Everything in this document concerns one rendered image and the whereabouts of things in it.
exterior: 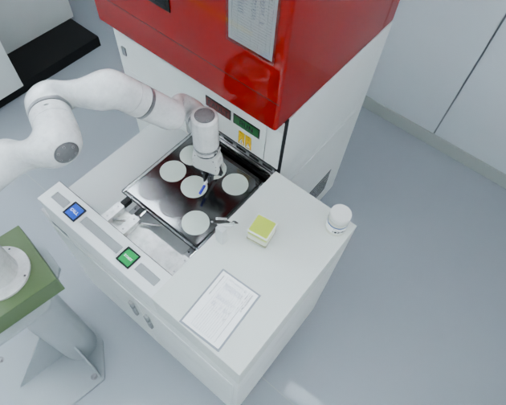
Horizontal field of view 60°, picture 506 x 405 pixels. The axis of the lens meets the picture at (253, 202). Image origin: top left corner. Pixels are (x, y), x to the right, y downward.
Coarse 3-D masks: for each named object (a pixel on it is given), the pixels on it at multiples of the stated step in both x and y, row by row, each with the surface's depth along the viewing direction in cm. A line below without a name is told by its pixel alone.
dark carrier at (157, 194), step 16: (192, 144) 172; (176, 160) 167; (224, 160) 168; (144, 176) 162; (160, 176) 163; (224, 176) 164; (144, 192) 159; (160, 192) 159; (176, 192) 160; (208, 192) 160; (224, 192) 161; (160, 208) 156; (176, 208) 156; (192, 208) 156; (208, 208) 157; (224, 208) 157; (176, 224) 153; (192, 240) 150
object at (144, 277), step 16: (48, 192) 150; (64, 192) 150; (48, 208) 147; (64, 208) 147; (64, 224) 147; (80, 224) 144; (96, 224) 144; (80, 240) 148; (96, 240) 141; (112, 240) 142; (128, 240) 142; (96, 256) 149; (112, 256) 139; (144, 256) 139; (112, 272) 149; (128, 272) 136; (144, 272) 137; (160, 272) 136; (144, 288) 134
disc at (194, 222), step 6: (186, 216) 154; (192, 216) 155; (198, 216) 155; (204, 216) 155; (186, 222) 153; (192, 222) 153; (198, 222) 154; (204, 222) 154; (186, 228) 152; (192, 228) 152; (198, 228) 152; (204, 228) 152; (192, 234) 151; (198, 234) 151
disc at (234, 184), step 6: (228, 174) 165; (234, 174) 165; (240, 174) 165; (222, 180) 163; (228, 180) 164; (234, 180) 164; (240, 180) 164; (246, 180) 164; (222, 186) 162; (228, 186) 162; (234, 186) 162; (240, 186) 162; (246, 186) 162; (228, 192) 161; (234, 192) 161; (240, 192) 161
